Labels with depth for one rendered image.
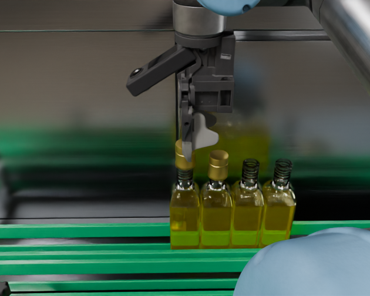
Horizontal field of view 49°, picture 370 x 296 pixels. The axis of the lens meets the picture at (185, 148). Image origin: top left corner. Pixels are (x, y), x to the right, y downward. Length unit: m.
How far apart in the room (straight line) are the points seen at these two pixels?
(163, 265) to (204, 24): 0.45
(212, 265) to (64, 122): 0.41
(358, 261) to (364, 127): 0.72
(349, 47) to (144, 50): 0.45
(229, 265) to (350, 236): 0.60
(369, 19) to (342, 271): 0.27
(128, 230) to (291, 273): 0.70
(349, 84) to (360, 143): 0.14
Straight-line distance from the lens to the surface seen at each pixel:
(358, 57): 0.40
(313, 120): 0.85
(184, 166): 0.70
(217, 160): 0.69
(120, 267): 0.80
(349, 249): 0.19
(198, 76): 0.61
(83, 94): 0.83
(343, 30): 0.42
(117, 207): 0.99
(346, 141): 0.90
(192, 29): 0.57
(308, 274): 0.18
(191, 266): 0.80
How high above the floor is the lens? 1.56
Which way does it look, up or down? 33 degrees down
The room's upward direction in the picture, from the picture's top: straight up
